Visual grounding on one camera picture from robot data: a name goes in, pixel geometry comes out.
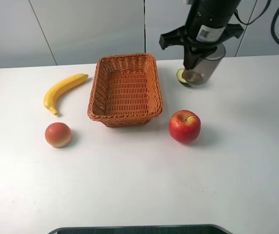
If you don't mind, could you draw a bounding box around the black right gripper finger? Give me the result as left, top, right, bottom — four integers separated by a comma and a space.
184, 46, 203, 70

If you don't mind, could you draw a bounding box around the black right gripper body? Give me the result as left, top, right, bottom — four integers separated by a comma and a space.
160, 20, 243, 50

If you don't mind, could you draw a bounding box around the grey translucent plastic cup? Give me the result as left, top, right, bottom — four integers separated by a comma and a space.
182, 44, 226, 86

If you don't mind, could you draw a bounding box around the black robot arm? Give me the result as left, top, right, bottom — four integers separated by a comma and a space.
159, 0, 243, 70

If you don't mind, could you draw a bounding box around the orange wicker basket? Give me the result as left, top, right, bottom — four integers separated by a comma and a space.
87, 53, 163, 127

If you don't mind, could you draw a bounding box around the halved avocado with pit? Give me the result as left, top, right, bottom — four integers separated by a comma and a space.
176, 68, 193, 87

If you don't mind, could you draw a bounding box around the red apple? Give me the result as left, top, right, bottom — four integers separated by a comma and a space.
169, 110, 201, 144

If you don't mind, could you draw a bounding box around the yellow banana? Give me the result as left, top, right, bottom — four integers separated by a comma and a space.
43, 74, 89, 116

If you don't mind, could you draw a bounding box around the pink peach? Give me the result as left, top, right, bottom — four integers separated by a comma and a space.
45, 122, 72, 148

